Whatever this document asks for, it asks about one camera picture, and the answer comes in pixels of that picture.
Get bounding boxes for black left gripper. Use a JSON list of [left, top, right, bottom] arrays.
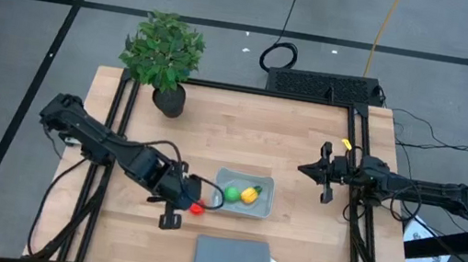
[[143, 156, 212, 234]]

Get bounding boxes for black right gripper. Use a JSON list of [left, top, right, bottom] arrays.
[[291, 137, 359, 209]]

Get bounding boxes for red toy tomato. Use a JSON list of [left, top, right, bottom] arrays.
[[188, 197, 208, 218]]

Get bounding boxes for green toy lime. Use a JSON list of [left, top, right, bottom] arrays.
[[222, 185, 243, 205]]

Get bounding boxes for yellow toy pepper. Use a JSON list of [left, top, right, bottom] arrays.
[[239, 183, 264, 208]]

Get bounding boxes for clear plastic tupperware container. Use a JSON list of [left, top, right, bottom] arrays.
[[208, 165, 279, 222]]

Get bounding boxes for grey fabric mat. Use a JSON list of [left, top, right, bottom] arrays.
[[192, 232, 280, 262]]

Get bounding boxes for black perforated computer box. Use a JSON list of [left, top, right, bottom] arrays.
[[264, 63, 386, 110]]

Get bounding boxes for black beam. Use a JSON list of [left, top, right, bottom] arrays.
[[400, 214, 468, 262]]

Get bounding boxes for green plant in black pot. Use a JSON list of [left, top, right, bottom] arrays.
[[110, 6, 211, 122]]

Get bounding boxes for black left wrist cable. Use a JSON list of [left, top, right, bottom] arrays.
[[130, 135, 233, 213]]

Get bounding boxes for black aluminium table frame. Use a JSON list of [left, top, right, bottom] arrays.
[[26, 56, 438, 262]]

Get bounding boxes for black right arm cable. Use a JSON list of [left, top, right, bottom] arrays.
[[339, 173, 428, 234]]

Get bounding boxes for thin black floor cables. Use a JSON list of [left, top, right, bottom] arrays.
[[387, 107, 468, 157]]

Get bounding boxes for black left arm base cable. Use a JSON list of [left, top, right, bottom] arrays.
[[25, 151, 89, 262]]

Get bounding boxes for yellow cable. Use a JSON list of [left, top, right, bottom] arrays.
[[361, 0, 405, 82]]

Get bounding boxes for black coiled cable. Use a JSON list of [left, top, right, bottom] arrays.
[[238, 0, 307, 77]]

